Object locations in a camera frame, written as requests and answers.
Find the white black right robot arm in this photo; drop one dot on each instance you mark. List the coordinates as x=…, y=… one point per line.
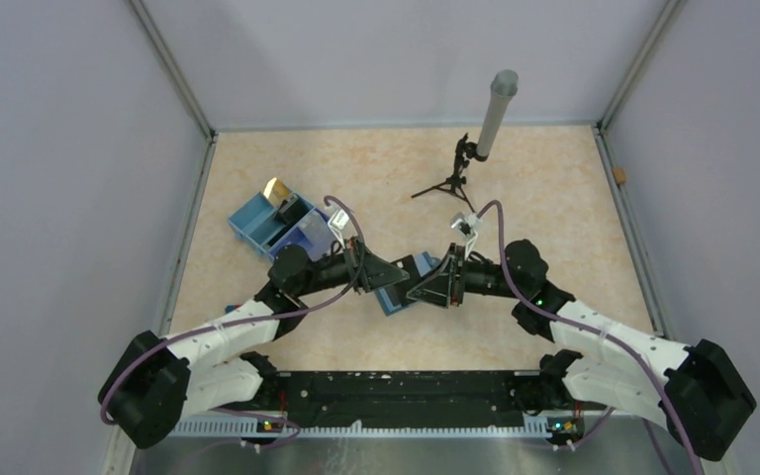
x=559, y=317

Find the grey tube on stand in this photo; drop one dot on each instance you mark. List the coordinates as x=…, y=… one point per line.
x=503, y=89

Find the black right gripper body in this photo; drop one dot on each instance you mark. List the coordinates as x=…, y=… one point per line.
x=478, y=277

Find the silver grey credit card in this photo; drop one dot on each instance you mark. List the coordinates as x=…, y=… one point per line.
x=315, y=228

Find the black mini tripod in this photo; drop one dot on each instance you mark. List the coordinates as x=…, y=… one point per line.
x=465, y=152

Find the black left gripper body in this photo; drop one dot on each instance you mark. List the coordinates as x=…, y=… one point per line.
x=339, y=268

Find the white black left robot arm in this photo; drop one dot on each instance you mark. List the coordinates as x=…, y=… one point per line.
x=161, y=380

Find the aluminium table frame rail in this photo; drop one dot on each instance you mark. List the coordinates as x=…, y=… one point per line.
x=642, y=262

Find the gold credit card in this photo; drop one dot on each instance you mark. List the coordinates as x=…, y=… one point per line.
x=276, y=192

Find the blue leather card holder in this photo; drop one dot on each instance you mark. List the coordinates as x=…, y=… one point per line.
x=393, y=299

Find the white toothed cable strip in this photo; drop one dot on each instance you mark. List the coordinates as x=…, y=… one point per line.
x=218, y=426

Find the blue compartment organizer tray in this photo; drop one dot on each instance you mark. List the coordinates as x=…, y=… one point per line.
x=267, y=229

